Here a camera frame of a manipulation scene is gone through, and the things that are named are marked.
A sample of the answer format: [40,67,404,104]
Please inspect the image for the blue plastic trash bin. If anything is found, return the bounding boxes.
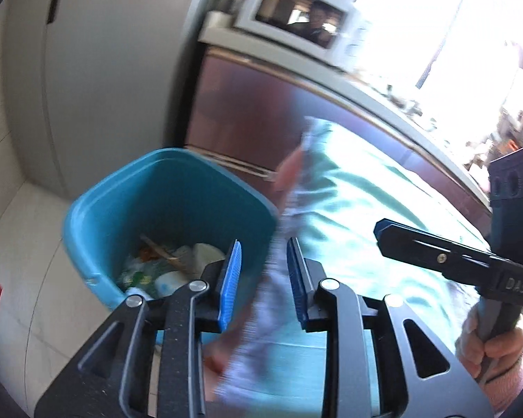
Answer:
[62,148,280,346]

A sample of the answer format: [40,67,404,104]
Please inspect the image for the white kitchen counter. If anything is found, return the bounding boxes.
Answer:
[198,26,493,210]

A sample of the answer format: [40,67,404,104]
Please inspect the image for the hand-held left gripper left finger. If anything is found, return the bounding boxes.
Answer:
[34,239,243,418]

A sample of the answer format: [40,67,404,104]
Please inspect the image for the kitchen window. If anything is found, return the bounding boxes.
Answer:
[353,0,523,111]

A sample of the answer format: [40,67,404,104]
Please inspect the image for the white microwave oven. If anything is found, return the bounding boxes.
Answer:
[234,0,367,69]

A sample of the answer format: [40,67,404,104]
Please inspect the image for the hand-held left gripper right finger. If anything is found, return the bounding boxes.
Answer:
[286,237,493,418]

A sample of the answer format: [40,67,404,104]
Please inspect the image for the dark red base cabinets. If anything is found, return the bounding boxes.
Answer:
[184,46,491,238]

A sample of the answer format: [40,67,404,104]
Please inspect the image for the grey refrigerator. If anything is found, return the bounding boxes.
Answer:
[3,0,212,203]

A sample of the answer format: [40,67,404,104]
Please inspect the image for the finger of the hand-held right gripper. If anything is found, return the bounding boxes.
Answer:
[374,219,497,287]

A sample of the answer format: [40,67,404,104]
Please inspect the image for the person's right hand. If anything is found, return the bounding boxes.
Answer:
[455,302,523,384]

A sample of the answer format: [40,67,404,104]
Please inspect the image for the teal printed tablecloth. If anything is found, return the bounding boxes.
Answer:
[213,117,491,418]

